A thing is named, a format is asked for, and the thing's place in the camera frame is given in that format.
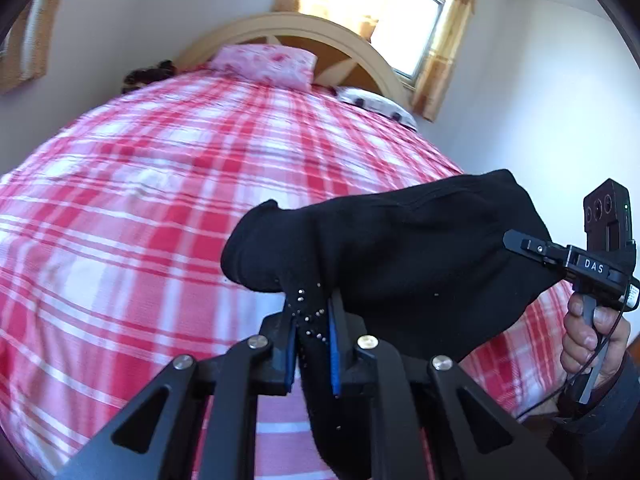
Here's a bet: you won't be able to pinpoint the black pants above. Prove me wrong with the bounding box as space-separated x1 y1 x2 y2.
220 170 559 479

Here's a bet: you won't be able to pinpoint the right forearm dark sleeve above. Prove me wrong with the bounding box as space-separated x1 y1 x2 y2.
548 356 639 479

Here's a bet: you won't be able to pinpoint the right hand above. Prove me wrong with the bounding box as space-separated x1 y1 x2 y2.
560 292 630 388

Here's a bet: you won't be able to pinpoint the red plaid bed cover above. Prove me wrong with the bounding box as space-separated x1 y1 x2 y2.
0 66 576 480

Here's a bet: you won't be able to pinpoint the yellow right curtain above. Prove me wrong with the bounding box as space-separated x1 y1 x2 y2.
411 0 476 122

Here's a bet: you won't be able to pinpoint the white black patterned pillow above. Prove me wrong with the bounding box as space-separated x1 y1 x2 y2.
334 87 418 131

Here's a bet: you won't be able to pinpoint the back window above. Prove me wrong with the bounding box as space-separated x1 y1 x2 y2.
370 0 447 84

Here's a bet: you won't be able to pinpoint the cream wooden headboard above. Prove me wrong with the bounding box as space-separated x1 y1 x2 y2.
175 12 409 108

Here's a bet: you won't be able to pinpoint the dark bag beside bed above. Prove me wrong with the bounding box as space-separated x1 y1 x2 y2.
120 60 177 94

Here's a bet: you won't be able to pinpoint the pink floral pillow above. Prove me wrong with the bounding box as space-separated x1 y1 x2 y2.
207 44 317 92

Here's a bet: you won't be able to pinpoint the yellow left side curtain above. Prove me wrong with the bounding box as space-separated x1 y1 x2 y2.
1 0 61 94

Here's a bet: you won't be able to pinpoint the black camera box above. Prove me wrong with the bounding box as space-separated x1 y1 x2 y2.
582 179 637 264

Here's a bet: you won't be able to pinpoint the black cable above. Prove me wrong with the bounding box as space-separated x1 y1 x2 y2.
514 284 639 421

